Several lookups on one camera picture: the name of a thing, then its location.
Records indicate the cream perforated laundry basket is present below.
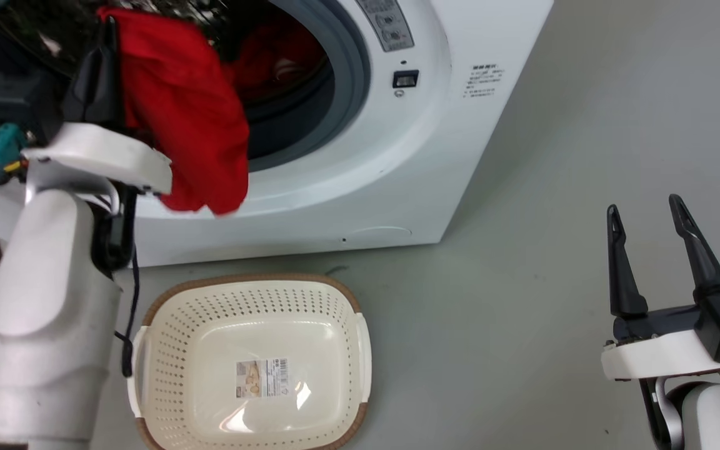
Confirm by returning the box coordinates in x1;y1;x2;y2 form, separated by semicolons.
126;273;373;450

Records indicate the white front-load washing machine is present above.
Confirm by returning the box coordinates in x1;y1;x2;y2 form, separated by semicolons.
0;0;554;269

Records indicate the barcode product sticker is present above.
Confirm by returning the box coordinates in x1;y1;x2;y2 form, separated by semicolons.
236;357;290;399

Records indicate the red garment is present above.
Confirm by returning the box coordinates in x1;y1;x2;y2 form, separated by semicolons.
222;17;329;104
96;5;251;217

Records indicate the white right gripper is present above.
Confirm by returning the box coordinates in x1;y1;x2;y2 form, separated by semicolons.
601;194;720;383

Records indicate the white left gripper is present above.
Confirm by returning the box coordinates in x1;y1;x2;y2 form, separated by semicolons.
21;17;173;194

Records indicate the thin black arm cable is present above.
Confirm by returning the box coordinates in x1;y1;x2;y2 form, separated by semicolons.
114;185;142;379

